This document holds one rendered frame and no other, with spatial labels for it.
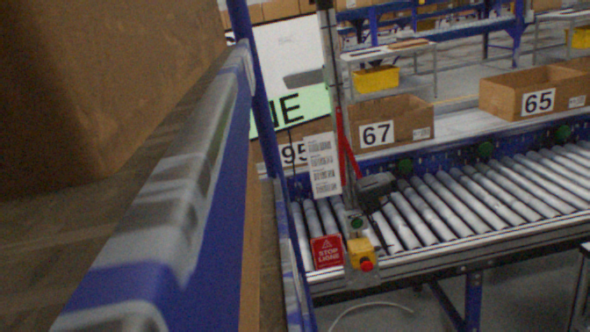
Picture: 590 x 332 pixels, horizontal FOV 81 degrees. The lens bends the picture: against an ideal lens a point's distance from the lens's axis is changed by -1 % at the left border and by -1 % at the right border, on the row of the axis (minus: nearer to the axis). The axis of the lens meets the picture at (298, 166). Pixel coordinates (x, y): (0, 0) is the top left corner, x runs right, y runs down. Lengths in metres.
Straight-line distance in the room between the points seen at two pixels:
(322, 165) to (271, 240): 0.62
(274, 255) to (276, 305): 0.07
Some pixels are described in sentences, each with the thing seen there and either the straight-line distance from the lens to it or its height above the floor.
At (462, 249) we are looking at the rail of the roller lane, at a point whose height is 0.73.
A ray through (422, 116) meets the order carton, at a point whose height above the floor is 1.01.
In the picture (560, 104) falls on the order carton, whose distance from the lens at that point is 2.12.
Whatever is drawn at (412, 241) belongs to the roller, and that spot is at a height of 0.75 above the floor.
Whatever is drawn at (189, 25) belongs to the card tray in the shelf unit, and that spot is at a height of 1.57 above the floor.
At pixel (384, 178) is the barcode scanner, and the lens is 1.02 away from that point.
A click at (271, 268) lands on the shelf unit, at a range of 0.37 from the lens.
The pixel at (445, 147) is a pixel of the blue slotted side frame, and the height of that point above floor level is 0.86.
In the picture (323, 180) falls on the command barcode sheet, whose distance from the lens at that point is 1.02.
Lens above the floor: 1.57
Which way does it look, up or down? 24 degrees down
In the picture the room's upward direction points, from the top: 11 degrees counter-clockwise
